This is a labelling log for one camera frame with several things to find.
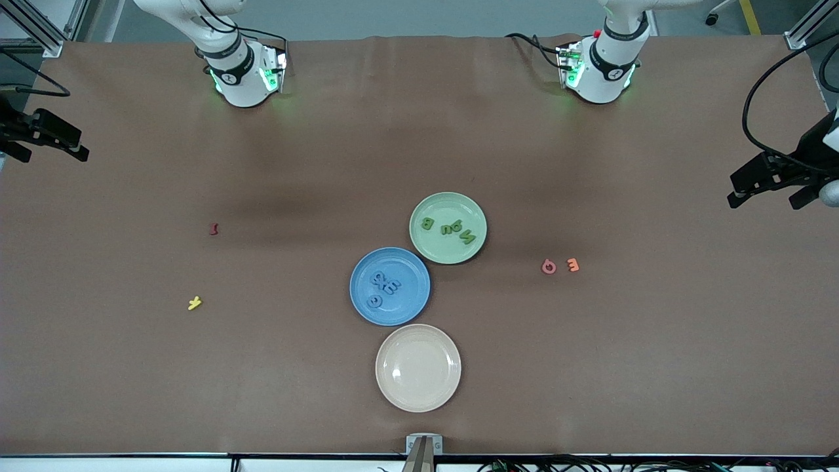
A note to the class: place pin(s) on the orange foam letter E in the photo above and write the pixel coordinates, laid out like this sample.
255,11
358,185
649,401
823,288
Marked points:
573,265

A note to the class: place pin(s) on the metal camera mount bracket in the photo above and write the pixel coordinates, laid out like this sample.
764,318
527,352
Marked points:
424,452

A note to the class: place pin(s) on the office chair base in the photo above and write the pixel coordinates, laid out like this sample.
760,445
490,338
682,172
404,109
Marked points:
712,19

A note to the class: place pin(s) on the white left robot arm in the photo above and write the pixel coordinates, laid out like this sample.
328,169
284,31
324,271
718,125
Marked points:
606,72

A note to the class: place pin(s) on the green foam letter N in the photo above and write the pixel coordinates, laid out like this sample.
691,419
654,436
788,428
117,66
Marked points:
467,236

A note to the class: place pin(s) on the blue plate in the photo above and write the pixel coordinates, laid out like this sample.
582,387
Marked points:
406,308

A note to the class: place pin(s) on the green foam letter B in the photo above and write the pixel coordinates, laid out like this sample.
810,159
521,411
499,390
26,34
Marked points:
427,224

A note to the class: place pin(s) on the brown table cover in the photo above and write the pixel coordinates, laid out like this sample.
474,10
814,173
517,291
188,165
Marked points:
131,380

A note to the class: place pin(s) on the beige plate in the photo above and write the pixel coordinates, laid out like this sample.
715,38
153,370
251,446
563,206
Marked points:
418,368

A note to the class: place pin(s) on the green foam letter g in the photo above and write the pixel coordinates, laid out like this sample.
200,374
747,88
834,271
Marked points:
457,227

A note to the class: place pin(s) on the aluminium frame post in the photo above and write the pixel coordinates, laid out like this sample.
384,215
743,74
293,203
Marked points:
46,40
796,40

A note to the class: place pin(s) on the blue foam letter E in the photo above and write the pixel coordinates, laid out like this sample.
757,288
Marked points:
394,288

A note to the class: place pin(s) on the yellow foam letter k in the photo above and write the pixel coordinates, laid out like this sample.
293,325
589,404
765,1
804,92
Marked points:
195,303

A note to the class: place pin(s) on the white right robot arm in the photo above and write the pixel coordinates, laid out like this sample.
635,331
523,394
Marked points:
239,85

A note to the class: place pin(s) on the pink foam letter Q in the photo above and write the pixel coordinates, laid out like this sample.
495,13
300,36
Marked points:
543,267

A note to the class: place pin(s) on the green plate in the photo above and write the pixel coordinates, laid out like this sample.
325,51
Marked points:
448,252

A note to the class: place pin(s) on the white table edge rail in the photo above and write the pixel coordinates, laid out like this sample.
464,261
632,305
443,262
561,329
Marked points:
131,465

